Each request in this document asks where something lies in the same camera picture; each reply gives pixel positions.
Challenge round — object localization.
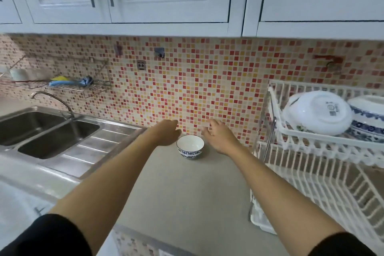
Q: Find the person's left forearm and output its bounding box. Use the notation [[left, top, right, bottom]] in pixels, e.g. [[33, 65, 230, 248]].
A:
[[49, 132, 159, 253]]

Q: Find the red wall hook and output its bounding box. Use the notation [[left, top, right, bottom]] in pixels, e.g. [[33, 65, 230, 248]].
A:
[[313, 54, 344, 74]]

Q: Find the large white bowl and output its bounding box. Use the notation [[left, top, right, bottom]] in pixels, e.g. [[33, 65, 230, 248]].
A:
[[281, 90, 354, 136]]

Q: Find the metal wire wall shelf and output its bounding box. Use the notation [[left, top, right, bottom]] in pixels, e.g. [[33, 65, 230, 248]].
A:
[[0, 56, 112, 99]]

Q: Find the chrome faucet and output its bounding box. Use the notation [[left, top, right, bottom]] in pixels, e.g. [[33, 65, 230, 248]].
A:
[[31, 91, 76, 120]]

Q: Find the black sleeve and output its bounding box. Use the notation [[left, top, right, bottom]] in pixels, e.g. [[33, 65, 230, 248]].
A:
[[0, 213, 93, 256], [307, 231, 378, 256]]

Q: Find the person's left hand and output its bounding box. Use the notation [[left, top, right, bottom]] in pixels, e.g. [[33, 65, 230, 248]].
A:
[[149, 119, 182, 147]]

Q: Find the clear plastic container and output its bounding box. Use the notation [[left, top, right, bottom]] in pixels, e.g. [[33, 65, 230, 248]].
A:
[[9, 68, 41, 83]]

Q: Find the person's right hand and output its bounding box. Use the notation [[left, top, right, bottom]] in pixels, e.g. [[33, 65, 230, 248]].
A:
[[200, 119, 239, 155]]

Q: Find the stainless steel double sink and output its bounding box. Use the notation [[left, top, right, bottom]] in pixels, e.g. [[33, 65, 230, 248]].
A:
[[0, 106, 145, 180]]

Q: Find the black right sleeve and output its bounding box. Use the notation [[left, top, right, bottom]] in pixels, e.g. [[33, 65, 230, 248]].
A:
[[307, 231, 378, 256]]

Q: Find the black left sleeve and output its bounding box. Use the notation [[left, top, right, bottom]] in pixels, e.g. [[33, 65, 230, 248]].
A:
[[0, 213, 93, 256]]

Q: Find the white wire dish rack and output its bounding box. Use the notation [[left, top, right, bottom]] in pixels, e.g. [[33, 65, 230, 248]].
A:
[[248, 80, 384, 236]]

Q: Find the person's right forearm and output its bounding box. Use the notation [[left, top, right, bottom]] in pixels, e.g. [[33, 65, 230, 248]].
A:
[[230, 145, 347, 249]]

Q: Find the large blue-patterned bowl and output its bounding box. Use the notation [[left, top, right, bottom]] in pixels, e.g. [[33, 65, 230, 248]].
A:
[[344, 95, 384, 146]]

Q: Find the white drip tray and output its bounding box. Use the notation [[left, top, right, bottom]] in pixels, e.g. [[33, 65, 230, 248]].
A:
[[250, 194, 279, 236]]

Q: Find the small blue-patterned white bowl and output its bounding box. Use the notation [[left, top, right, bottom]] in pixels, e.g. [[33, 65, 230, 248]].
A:
[[176, 135, 205, 160]]

